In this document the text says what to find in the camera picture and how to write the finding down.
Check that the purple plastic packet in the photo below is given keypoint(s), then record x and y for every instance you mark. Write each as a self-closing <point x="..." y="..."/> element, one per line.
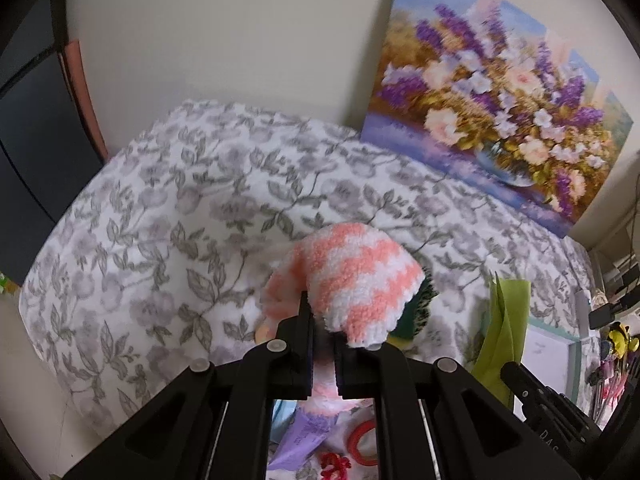
<point x="305" y="434"/>

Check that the green cloth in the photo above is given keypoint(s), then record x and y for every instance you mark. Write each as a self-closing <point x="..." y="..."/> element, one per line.
<point x="505" y="335"/>

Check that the yellow plush toy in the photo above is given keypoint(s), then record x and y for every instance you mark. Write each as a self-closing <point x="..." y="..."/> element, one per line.
<point x="619" y="340"/>

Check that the flower bouquet canvas painting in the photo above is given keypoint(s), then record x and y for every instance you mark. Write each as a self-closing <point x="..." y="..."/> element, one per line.
<point x="480" y="90"/>

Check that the white tray teal rim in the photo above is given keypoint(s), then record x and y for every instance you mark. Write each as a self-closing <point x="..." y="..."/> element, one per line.
<point x="562" y="361"/>

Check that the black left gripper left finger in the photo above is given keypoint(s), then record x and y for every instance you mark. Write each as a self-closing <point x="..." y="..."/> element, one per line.
<point x="293" y="368"/>

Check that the blue face mask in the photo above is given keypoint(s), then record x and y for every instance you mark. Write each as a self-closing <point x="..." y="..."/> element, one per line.
<point x="283" y="412"/>

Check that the red pink yarn flower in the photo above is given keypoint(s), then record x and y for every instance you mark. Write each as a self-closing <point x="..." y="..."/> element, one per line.
<point x="334" y="466"/>

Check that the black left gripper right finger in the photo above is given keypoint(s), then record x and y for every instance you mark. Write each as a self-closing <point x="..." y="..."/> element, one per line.
<point x="358" y="372"/>

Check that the pink white fuzzy sock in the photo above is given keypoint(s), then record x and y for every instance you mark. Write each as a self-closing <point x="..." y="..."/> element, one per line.
<point x="357" y="280"/>

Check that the yellow green sponge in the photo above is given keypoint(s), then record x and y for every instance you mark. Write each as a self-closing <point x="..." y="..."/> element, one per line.
<point x="415" y="316"/>

